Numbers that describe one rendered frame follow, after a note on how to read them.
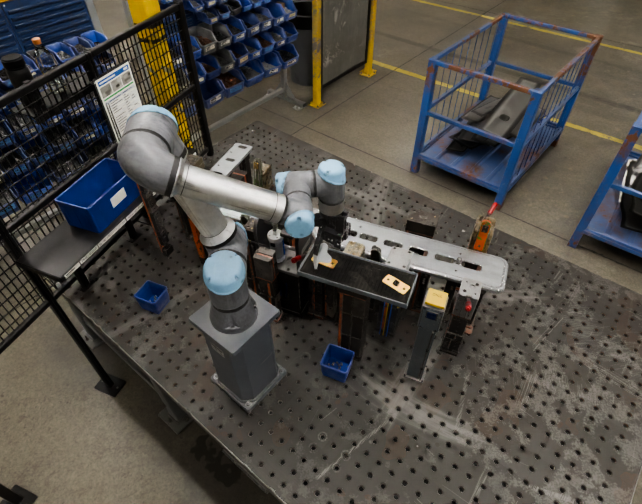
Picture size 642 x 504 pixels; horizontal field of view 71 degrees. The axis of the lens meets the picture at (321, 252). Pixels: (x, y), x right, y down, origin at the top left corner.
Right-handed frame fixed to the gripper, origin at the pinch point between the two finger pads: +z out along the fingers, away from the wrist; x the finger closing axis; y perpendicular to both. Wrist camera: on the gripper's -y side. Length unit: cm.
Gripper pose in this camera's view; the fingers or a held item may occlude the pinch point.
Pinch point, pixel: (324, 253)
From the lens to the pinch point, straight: 147.8
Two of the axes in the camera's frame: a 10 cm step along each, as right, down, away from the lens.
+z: 0.0, 6.9, 7.2
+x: 4.8, -6.3, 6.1
